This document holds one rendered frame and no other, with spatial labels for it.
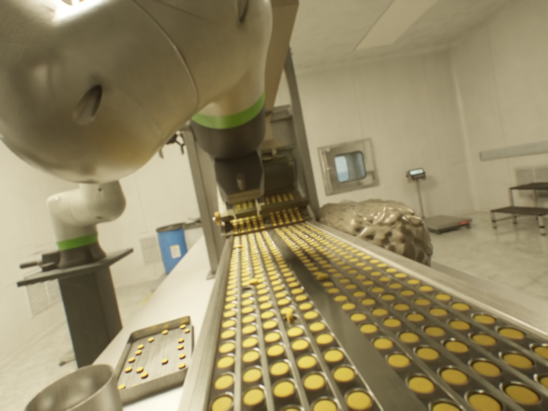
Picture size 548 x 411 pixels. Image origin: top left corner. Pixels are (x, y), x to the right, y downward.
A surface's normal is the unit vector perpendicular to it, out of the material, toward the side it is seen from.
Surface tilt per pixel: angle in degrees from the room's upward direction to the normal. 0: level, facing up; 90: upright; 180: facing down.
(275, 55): 118
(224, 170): 58
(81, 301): 90
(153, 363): 0
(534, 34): 90
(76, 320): 90
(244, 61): 140
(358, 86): 90
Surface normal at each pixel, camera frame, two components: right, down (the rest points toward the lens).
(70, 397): 0.70, -0.11
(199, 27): 0.59, 0.15
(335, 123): 0.08, 0.03
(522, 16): -0.98, 0.19
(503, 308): -0.19, -0.98
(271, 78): 0.16, 0.48
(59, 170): -0.03, 0.85
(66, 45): 0.32, -0.35
